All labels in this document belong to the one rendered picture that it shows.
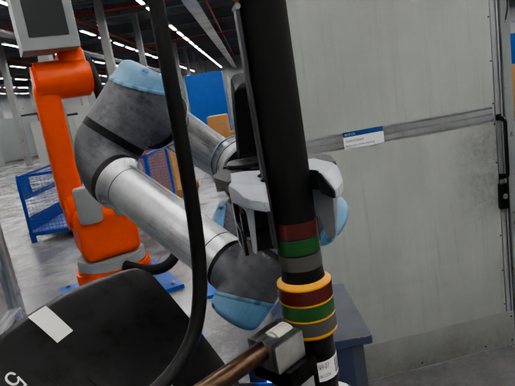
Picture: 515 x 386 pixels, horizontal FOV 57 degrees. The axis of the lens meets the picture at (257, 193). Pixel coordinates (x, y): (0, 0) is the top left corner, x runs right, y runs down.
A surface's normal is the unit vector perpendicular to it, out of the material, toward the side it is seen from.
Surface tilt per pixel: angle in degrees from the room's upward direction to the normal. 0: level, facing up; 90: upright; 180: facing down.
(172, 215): 39
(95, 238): 90
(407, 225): 90
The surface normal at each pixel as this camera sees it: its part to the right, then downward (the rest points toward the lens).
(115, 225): 0.47, 0.11
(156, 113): 0.66, 0.39
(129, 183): -0.18, -0.62
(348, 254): 0.18, 0.18
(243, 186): -0.63, -0.55
